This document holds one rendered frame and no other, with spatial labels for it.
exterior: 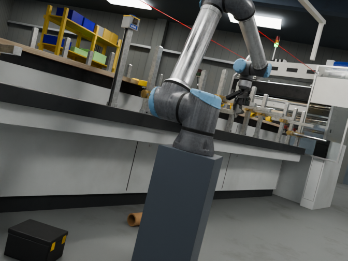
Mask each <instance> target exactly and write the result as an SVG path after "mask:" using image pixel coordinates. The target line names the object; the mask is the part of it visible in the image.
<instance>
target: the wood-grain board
mask: <svg viewBox="0 0 348 261"><path fill-rule="evenodd" d="M0 44H3V45H13V46H17V47H21V48H22V51H23V52H26V53H30V54H33V55H36V56H40V57H44V58H46V59H50V60H53V61H56V62H60V63H63V64H67V65H70V66H73V67H77V68H80V69H84V70H87V71H91V72H93V73H97V74H100V75H103V76H107V77H110V78H114V73H112V72H109V71H106V70H103V69H99V68H96V67H93V66H90V65H87V64H83V63H80V62H76V61H73V60H70V59H67V58H64V57H61V56H58V55H55V54H51V53H48V52H45V51H41V50H38V49H35V48H32V47H29V46H25V45H22V44H20V43H16V42H13V41H10V40H7V39H3V38H0ZM122 81H124V82H127V83H131V84H134V85H138V83H139V81H138V80H135V79H131V78H128V77H125V76H123V78H122ZM138 86H140V85H138ZM141 87H142V86H141ZM239 116H241V117H244V116H245V114H239ZM250 119H252V120H255V121H257V120H258V118H256V117H253V118H252V117H250ZM262 123H266V124H269V125H272V126H276V127H279V126H280V125H279V124H275V123H272V122H269V121H266V120H263V121H262Z"/></svg>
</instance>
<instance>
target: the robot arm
mask: <svg viewBox="0 0 348 261"><path fill-rule="evenodd" d="M199 7H200V12H199V14H198V16H197V18H196V21H195V23H194V25H193V27H192V29H191V32H190V34H189V36H188V38H187V40H186V43H185V45H184V47H183V49H182V52H181V54H180V56H179V58H178V61H177V63H176V65H175V67H174V69H173V72H172V74H171V76H170V78H169V79H166V80H164V82H163V84H162V86H157V87H155V88H154V89H153V90H152V91H151V93H150V96H149V109H150V112H151V113H152V114H153V115H154V116H155V117H158V118H160V119H164V120H168V121H172V122H176V123H180V124H182V127H181V131H180V132H179V134H178V136H177V137H176V139H175V140H174V142H173V145H172V146H173V147H174V148H177V149H180V150H183V151H186V152H191V153H195V154H199V155H204V156H214V144H213V136H214V132H215V128H216V124H217V121H218V117H219V113H220V109H221V102H222V100H221V98H220V97H218V96H216V95H213V94H210V93H207V92H204V91H201V90H197V89H191V85H192V83H193V80H194V78H195V76H196V73H197V71H198V69H199V66H200V64H201V62H202V59H203V57H204V55H205V52H206V50H207V48H208V45H209V43H210V41H211V38H212V36H213V34H214V31H215V29H216V27H217V24H218V22H219V20H220V18H221V16H222V14H223V13H230V14H232V15H233V17H234V19H235V20H237V21H238V23H239V26H240V29H241V32H242V35H243V38H244V41H245V44H246V47H247V50H248V53H249V56H250V59H251V61H245V60H244V59H237V60H236V61H235V62H234V64H233V68H234V71H235V72H237V73H239V74H240V78H239V82H238V87H239V90H237V91H235V92H233V93H231V94H229V95H227V96H226V99H227V100H232V99H234V98H235V99H234V103H233V112H234V117H235V118H236V117H237V116H238V115H239V114H244V111H243V110H242V105H244V106H249V105H250V100H251V99H250V97H249V93H250V92H251V89H250V88H251V85H252V81H253V77H254V76H257V77H263V78H268V77H269V75H270V73H271V69H272V65H271V64H270V63H267V60H266V57H265V54H264V50H263V46H262V42H261V39H260V36H259V32H258V28H257V25H256V21H255V18H254V14H255V6H254V3H253V2H252V0H200V2H199Z"/></svg>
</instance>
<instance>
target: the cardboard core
mask: <svg viewBox="0 0 348 261"><path fill-rule="evenodd" d="M141 217H142V212H139V213H130V214H129V215H128V217H127V222H128V224H129V226H139V225H140V221H141Z"/></svg>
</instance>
